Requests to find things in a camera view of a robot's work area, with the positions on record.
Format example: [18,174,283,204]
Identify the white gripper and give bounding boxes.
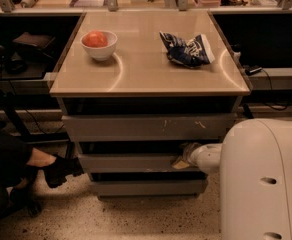
[172,142,206,170]

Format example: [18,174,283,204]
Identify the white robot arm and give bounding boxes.
[172,119,292,240]

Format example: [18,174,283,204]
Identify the grey top drawer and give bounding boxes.
[62,114,235,142]

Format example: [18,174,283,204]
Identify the grey drawer cabinet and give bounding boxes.
[49,10,252,200]

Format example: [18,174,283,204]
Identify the black desk leg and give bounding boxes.
[243,104,254,119]

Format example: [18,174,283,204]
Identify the blue crumpled chip bag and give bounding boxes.
[159,32,215,68]

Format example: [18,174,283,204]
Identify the black power adapter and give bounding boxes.
[245,65,262,76]

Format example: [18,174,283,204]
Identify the black shoe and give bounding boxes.
[43,156,84,188]

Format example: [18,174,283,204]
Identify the white ceramic bowl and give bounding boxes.
[80,30,118,61]

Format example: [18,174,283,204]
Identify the red apple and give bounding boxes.
[83,31,108,48]

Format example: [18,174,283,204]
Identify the person leg black trousers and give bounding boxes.
[0,123,58,198]

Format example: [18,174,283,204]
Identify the black office chair base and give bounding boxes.
[0,170,43,228]

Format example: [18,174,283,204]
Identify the dark box under desk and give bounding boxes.
[12,32,56,62]

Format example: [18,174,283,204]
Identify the black headphones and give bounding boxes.
[5,60,27,74]

